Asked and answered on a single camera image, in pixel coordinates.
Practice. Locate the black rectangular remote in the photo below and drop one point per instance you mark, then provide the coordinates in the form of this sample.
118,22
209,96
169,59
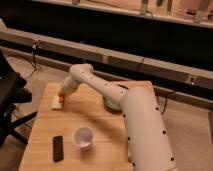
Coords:
58,152

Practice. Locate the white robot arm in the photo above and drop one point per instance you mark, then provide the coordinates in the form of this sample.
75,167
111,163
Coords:
148,140

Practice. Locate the white sponge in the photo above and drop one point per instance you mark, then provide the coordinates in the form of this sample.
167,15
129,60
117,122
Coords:
56,105

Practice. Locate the black stand at left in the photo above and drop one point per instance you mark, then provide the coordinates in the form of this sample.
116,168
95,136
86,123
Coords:
12,91

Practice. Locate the green bowl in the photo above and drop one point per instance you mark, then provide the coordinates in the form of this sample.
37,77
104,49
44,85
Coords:
110,104

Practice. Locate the red pepper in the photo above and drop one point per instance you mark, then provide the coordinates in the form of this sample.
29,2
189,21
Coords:
61,98

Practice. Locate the white plastic cup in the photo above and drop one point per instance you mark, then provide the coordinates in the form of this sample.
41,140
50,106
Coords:
83,137

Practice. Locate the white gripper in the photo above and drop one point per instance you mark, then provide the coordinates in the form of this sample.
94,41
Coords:
68,86

